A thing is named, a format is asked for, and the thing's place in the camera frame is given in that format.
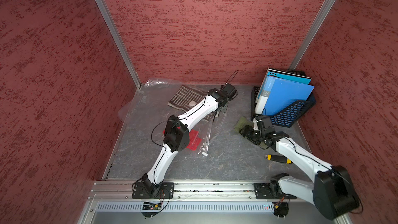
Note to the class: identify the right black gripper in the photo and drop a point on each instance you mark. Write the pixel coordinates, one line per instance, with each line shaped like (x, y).
(246, 131)

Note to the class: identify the olive green knit scarf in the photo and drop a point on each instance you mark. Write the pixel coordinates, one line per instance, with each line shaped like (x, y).
(247, 130)

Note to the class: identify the houndstooth black white scarf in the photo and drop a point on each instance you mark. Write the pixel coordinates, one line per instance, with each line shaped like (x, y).
(184, 95)

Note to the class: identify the red knit scarf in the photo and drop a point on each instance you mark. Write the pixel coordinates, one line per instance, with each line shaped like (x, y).
(192, 140)

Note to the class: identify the clear plastic vacuum bag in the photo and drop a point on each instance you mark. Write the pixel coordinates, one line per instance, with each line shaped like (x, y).
(152, 100)

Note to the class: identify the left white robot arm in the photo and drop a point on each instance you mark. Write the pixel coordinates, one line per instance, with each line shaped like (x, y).
(185, 122)

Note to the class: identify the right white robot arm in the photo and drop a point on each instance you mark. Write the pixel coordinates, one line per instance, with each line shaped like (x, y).
(329, 188)

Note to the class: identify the black mesh file basket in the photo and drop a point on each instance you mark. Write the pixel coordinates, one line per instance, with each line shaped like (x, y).
(289, 115)

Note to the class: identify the blue folder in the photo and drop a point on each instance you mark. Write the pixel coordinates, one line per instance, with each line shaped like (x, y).
(277, 94)

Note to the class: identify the teal notebook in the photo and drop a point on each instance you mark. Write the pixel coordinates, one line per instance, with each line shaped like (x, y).
(294, 77)

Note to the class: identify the yellow black handled screwdriver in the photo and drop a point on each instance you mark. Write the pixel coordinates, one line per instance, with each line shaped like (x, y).
(279, 159)

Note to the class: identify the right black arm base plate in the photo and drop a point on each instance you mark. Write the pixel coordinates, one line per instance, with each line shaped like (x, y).
(270, 191)

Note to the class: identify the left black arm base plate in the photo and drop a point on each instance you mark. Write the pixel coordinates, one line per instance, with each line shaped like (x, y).
(163, 191)

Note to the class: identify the right aluminium corner post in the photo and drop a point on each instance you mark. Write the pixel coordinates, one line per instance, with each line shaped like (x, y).
(313, 30)

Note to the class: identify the aluminium corner post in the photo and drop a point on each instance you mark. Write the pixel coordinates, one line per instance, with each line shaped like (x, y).
(313, 30)
(104, 10)

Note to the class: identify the aluminium front rail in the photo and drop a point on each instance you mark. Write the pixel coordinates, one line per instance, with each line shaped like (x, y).
(184, 191)

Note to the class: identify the left aluminium corner post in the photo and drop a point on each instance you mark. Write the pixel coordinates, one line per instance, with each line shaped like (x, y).
(104, 10)

